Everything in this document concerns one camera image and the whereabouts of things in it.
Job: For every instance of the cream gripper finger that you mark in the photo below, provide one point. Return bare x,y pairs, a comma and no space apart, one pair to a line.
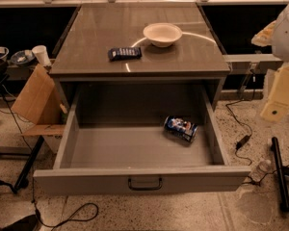
276,106

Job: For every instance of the blue pepsi can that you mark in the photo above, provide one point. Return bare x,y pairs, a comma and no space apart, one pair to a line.
185,130

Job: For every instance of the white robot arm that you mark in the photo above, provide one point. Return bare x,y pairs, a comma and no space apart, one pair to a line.
276,34

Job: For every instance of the grey open top drawer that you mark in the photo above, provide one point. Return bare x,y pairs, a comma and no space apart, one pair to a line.
116,132

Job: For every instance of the grey cabinet counter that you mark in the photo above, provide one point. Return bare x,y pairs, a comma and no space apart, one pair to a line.
98,28

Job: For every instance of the clear plastic water bottle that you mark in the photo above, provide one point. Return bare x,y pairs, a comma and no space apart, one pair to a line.
263,167

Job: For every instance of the black stand leg right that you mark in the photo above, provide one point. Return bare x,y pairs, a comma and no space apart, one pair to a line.
284,194

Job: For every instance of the black stand leg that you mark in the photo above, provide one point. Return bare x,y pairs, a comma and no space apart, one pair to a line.
284,194
22,181

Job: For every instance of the white paper bowl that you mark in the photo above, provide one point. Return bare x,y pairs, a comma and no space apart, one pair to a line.
162,34

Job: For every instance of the dark blue snack packet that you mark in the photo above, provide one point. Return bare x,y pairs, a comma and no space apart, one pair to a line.
124,53

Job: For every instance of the brown cardboard box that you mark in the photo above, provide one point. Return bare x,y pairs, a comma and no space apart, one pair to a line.
40,103

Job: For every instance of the white paper cup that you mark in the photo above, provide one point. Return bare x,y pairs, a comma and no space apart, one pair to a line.
41,54

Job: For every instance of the dark bowl with scraps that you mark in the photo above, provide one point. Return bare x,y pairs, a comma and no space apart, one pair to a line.
23,58

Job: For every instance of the black stand leg left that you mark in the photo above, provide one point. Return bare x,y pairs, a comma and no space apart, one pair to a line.
22,181

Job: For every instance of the black drawer handle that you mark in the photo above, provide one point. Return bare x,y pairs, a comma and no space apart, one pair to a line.
145,184

